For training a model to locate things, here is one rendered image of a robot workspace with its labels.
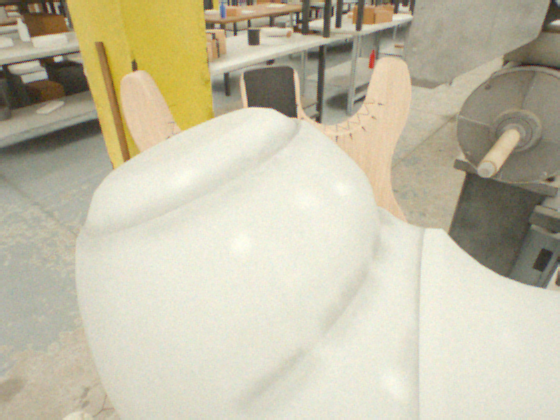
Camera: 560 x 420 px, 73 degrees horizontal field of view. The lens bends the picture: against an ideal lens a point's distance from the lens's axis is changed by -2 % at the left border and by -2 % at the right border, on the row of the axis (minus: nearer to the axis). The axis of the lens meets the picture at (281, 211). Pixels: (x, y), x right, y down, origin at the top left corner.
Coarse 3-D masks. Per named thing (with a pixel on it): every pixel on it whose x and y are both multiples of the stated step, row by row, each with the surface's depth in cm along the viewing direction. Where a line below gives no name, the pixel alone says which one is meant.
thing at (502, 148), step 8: (504, 136) 75; (512, 136) 75; (496, 144) 73; (504, 144) 72; (512, 144) 74; (488, 152) 71; (496, 152) 69; (504, 152) 70; (488, 160) 67; (496, 160) 67; (496, 168) 66
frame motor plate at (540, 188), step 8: (456, 160) 100; (464, 160) 99; (456, 168) 101; (464, 168) 99; (472, 168) 98; (512, 184) 93; (520, 184) 92; (528, 184) 91; (536, 184) 90; (544, 184) 89; (552, 184) 89; (536, 192) 91; (544, 192) 90; (552, 192) 89
